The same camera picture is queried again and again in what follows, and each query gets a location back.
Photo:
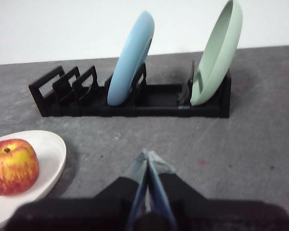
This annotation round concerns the black plate rack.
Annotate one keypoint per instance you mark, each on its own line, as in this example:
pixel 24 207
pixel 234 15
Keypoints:
pixel 156 111

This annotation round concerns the blue plate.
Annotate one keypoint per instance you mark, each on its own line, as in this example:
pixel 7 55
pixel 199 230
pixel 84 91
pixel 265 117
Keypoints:
pixel 130 60

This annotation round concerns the red yellow apple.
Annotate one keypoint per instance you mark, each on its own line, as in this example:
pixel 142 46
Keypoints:
pixel 12 168

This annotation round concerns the green plate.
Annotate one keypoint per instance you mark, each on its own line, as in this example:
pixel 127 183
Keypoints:
pixel 216 55

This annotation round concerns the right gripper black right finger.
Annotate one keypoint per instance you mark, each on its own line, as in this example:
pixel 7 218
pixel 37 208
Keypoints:
pixel 219 216

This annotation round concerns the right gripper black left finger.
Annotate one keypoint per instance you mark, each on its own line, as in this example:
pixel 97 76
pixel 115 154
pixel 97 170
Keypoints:
pixel 86 214

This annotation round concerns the cream yellow plate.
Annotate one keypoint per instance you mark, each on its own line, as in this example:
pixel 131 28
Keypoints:
pixel 50 149

